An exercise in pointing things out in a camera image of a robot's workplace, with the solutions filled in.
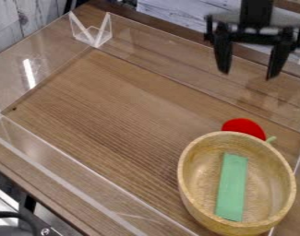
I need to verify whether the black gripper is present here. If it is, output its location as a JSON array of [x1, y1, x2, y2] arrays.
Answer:
[[204, 0, 300, 79]]

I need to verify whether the green rectangular block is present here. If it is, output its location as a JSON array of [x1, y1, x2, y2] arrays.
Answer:
[[215, 153, 248, 222]]

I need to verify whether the light wooden bowl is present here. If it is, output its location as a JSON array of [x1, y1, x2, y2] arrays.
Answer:
[[178, 131, 297, 236]]

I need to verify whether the red toy apple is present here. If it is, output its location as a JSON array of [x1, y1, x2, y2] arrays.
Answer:
[[222, 118, 267, 140]]

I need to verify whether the clear acrylic corner bracket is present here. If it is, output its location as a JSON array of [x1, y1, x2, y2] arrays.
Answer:
[[69, 12, 113, 48]]

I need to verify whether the clear acrylic tray wall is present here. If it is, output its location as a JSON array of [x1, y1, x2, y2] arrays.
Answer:
[[0, 113, 198, 236]]

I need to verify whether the black metal table bracket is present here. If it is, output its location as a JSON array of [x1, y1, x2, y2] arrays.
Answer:
[[20, 194, 62, 236]]

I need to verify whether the black cable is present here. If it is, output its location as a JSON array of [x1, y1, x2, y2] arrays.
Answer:
[[0, 211, 40, 236]]

